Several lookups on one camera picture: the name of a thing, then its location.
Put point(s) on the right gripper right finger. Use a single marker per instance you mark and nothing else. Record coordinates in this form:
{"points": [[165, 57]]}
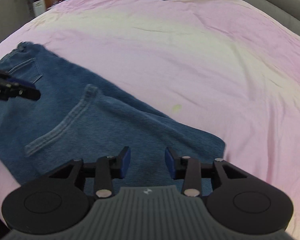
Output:
{"points": [[236, 199]]}

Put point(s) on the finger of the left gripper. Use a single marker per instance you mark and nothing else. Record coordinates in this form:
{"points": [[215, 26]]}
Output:
{"points": [[11, 87]]}

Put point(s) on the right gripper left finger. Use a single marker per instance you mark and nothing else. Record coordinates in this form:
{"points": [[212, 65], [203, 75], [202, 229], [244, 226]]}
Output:
{"points": [[61, 198]]}

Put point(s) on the blue denim jeans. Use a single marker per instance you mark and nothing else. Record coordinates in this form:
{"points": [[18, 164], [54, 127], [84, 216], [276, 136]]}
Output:
{"points": [[82, 116]]}

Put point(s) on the white small cabinet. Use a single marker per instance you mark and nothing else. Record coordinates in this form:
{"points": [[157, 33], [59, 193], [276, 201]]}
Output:
{"points": [[39, 7]]}

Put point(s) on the pink floral bed duvet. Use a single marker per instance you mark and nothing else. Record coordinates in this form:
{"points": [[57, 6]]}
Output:
{"points": [[221, 66]]}

